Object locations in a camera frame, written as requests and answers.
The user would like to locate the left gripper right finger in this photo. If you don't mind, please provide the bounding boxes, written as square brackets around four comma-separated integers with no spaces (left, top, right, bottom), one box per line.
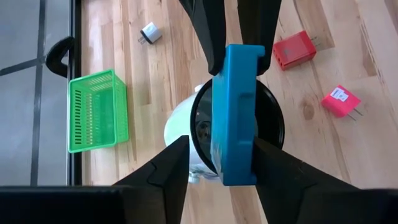
[253,136,358,224]

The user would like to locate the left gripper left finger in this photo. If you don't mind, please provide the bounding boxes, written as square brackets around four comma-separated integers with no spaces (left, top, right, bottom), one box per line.
[113,135,190,224]

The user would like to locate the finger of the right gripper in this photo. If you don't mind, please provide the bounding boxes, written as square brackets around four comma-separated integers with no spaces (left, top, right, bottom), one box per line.
[238,0,282,77]
[178,0,226,77]

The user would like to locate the large red wall charger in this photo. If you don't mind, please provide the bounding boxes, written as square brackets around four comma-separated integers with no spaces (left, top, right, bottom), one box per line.
[272,30,323,72]

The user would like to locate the blue power bank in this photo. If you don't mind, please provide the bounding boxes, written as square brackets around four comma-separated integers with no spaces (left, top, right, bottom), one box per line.
[210,44,266,187]

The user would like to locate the pink charger with label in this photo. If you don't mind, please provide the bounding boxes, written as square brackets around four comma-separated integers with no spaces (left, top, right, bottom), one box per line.
[320,85,364,121]

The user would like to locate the white cylindrical projector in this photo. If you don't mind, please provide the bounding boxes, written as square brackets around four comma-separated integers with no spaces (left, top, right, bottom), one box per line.
[164,77,285,180]

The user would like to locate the green plastic basket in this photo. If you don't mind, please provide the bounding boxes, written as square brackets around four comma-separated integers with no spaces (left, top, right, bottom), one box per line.
[67,68,130,154]

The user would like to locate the white coiled power cable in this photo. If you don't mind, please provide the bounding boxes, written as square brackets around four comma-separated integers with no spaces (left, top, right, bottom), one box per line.
[188,169,218,185]

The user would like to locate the black aluminium table frame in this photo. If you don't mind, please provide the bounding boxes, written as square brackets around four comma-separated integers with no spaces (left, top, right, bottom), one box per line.
[70,0,83,187]

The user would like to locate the black frame clamp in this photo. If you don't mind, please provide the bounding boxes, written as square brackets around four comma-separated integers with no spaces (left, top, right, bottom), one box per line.
[45,36,75,78]

